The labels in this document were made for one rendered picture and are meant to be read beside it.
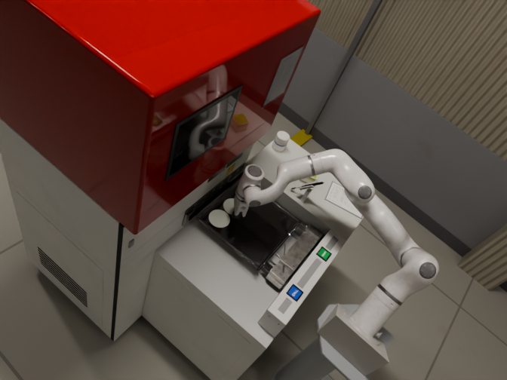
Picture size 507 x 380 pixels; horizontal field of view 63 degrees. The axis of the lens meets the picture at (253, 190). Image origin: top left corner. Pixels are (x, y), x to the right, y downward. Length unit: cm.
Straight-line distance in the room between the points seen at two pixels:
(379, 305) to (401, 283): 13
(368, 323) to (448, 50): 205
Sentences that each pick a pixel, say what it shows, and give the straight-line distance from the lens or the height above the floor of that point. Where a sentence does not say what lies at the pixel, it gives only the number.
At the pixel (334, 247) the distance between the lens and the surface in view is 197.
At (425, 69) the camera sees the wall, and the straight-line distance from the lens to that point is 331.
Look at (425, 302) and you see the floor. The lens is 344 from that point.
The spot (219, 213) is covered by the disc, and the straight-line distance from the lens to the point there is 193.
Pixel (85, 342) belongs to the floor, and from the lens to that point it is 257.
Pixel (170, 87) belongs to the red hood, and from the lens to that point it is 100.
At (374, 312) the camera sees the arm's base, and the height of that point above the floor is 102.
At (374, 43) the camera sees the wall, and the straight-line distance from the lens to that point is 340.
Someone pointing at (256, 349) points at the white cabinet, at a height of 75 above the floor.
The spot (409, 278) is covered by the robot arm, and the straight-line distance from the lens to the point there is 178.
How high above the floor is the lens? 244
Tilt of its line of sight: 48 degrees down
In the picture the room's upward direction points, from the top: 25 degrees clockwise
